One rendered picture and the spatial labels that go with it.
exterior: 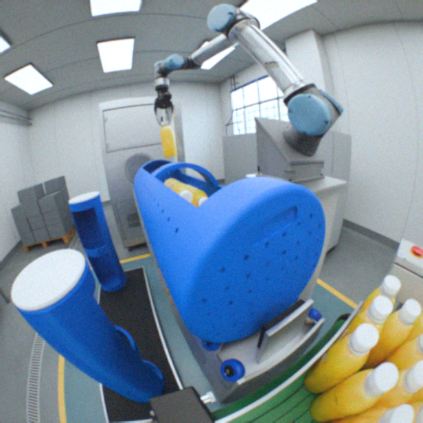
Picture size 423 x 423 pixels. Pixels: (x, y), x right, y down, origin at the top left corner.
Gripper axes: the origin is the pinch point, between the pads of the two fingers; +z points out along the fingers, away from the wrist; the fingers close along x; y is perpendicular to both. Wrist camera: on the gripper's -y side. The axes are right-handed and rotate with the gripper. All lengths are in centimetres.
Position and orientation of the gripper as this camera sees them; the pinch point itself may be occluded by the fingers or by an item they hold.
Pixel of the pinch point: (164, 122)
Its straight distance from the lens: 93.5
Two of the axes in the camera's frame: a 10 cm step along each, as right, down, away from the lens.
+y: -4.5, -2.9, 8.4
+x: -8.9, 2.2, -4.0
